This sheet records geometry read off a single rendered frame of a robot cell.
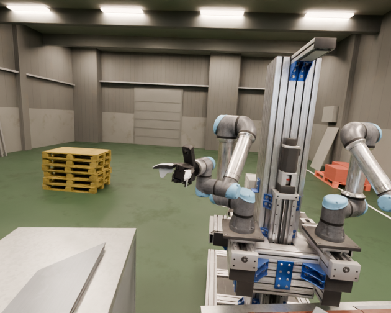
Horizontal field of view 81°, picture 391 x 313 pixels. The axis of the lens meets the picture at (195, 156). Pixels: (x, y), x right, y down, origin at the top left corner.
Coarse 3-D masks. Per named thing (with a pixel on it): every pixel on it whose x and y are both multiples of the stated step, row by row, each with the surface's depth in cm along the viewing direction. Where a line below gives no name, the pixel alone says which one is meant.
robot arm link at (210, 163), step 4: (204, 156) 113; (208, 156) 115; (204, 160) 108; (208, 160) 110; (212, 160) 113; (208, 164) 108; (212, 164) 112; (208, 168) 108; (212, 168) 113; (204, 172) 107; (208, 172) 110
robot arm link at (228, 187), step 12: (240, 120) 123; (252, 120) 125; (240, 132) 120; (252, 132) 119; (240, 144) 116; (240, 156) 112; (228, 168) 111; (240, 168) 110; (228, 180) 106; (216, 192) 107; (228, 192) 104
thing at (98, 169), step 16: (48, 160) 466; (64, 160) 503; (80, 160) 462; (96, 160) 460; (48, 176) 474; (64, 176) 476; (80, 176) 489; (96, 176) 468; (80, 192) 471; (96, 192) 475
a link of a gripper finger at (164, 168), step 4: (160, 164) 93; (164, 164) 94; (168, 164) 95; (172, 164) 96; (156, 168) 91; (160, 168) 93; (164, 168) 94; (168, 168) 94; (172, 168) 95; (160, 172) 94; (164, 172) 95; (168, 172) 96; (160, 176) 95
